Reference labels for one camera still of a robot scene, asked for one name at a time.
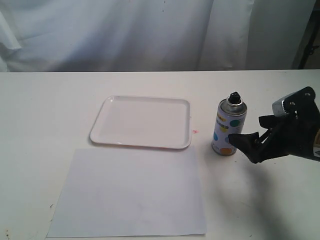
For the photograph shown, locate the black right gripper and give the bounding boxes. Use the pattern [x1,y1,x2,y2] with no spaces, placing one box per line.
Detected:
[228,86,320,164]

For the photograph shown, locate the white paper sheet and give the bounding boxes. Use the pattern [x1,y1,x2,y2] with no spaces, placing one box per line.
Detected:
[47,147,207,238]

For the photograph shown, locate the white cloth backdrop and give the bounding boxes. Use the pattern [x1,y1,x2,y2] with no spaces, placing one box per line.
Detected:
[0,0,315,72]

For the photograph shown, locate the white rectangular plastic tray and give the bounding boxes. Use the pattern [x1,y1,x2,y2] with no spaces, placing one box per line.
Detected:
[89,95,191,150]

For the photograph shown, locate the black tripod stand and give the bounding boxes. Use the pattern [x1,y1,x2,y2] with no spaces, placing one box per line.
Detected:
[297,0,320,70]

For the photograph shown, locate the spray can with coloured dots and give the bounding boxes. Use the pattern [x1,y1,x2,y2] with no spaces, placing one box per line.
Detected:
[211,91,248,156]

